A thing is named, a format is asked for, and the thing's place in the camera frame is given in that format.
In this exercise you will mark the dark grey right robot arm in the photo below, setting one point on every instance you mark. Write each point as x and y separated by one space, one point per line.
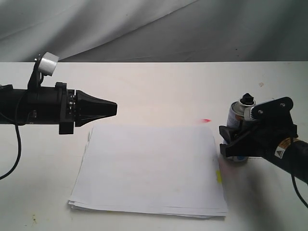
297 168

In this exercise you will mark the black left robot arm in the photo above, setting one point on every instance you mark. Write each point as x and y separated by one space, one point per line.
12 105

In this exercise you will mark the white backdrop cloth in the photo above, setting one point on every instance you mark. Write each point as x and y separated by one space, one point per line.
154 30

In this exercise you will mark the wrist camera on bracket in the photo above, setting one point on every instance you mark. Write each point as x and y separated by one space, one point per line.
44 66
274 111

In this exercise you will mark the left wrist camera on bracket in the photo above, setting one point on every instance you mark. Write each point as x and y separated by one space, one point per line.
44 66

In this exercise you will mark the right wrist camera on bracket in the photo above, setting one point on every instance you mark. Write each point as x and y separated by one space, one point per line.
274 111

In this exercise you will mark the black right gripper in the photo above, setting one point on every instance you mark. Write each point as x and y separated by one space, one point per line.
267 140

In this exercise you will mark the silver spray paint can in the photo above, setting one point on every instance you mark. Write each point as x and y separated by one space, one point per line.
236 115

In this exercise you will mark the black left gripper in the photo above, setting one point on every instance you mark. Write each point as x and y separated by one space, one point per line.
56 106

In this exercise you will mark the white paper stack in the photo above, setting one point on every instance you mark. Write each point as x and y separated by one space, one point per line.
138 169

